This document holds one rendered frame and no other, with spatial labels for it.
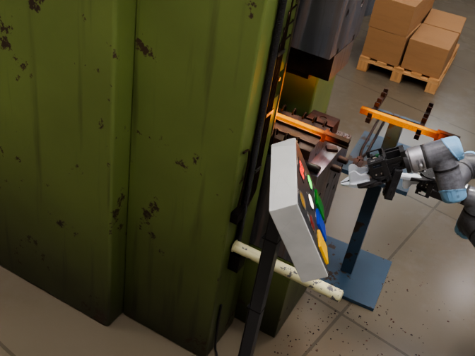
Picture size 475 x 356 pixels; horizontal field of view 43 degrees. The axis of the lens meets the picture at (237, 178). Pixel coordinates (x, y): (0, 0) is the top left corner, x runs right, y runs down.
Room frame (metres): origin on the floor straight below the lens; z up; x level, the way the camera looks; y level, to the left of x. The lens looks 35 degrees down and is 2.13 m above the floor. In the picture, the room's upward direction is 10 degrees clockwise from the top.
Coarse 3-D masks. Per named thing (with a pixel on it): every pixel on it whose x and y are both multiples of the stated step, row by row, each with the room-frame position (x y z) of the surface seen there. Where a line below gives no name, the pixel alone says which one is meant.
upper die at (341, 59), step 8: (352, 40) 2.05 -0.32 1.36; (344, 48) 1.97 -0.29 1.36; (296, 56) 1.93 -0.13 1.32; (304, 56) 1.92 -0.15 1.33; (312, 56) 1.91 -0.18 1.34; (336, 56) 1.90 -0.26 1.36; (344, 56) 2.00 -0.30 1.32; (288, 64) 1.94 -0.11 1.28; (296, 64) 1.93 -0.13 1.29; (304, 64) 1.92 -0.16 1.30; (312, 64) 1.91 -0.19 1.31; (320, 64) 1.90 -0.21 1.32; (328, 64) 1.89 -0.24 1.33; (336, 64) 1.93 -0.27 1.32; (344, 64) 2.02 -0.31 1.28; (304, 72) 1.92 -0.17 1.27; (312, 72) 1.90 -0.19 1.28; (320, 72) 1.89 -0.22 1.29; (328, 72) 1.88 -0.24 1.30; (336, 72) 1.95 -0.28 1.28; (328, 80) 1.88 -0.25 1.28
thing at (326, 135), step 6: (282, 114) 2.08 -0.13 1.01; (282, 120) 2.05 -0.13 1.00; (288, 120) 2.04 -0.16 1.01; (294, 120) 2.05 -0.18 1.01; (300, 126) 2.02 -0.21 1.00; (306, 126) 2.01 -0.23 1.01; (312, 126) 2.02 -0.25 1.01; (318, 132) 1.99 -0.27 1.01; (324, 132) 1.99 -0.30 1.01; (330, 132) 2.00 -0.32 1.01; (324, 138) 1.97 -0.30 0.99; (330, 138) 1.98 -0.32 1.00; (336, 138) 1.96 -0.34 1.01; (342, 138) 1.96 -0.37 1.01; (336, 144) 1.96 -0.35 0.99; (342, 144) 1.96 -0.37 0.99; (348, 144) 1.96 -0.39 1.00
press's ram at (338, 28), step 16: (304, 0) 1.88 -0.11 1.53; (320, 0) 1.86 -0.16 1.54; (336, 0) 1.84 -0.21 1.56; (352, 0) 1.92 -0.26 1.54; (304, 16) 1.88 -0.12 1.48; (320, 16) 1.86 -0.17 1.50; (336, 16) 1.84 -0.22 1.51; (352, 16) 1.97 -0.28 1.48; (304, 32) 1.88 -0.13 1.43; (320, 32) 1.85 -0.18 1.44; (336, 32) 1.84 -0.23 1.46; (352, 32) 2.02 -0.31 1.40; (304, 48) 1.87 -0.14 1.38; (320, 48) 1.85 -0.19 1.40; (336, 48) 1.88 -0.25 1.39
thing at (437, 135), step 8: (360, 112) 2.28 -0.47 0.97; (376, 112) 2.26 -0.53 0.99; (384, 120) 2.24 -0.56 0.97; (392, 120) 2.23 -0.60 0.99; (400, 120) 2.23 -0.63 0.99; (408, 128) 2.21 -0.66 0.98; (416, 128) 2.19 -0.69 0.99; (424, 128) 2.20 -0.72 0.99; (432, 136) 2.17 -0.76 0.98; (440, 136) 2.17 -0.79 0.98; (448, 136) 2.16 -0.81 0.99
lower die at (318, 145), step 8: (280, 112) 2.12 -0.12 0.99; (288, 112) 2.13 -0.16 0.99; (280, 120) 2.04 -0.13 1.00; (304, 120) 2.09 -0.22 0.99; (280, 128) 2.00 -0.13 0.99; (288, 128) 2.01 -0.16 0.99; (296, 128) 2.01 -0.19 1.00; (320, 128) 2.05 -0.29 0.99; (328, 128) 2.06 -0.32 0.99; (280, 136) 1.95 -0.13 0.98; (296, 136) 1.96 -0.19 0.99; (304, 136) 1.97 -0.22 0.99; (312, 136) 1.98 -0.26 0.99; (320, 136) 1.97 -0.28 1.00; (304, 144) 1.93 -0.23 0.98; (312, 144) 1.93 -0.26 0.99; (320, 144) 1.99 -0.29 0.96; (304, 152) 1.89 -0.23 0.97; (312, 152) 1.91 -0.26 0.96
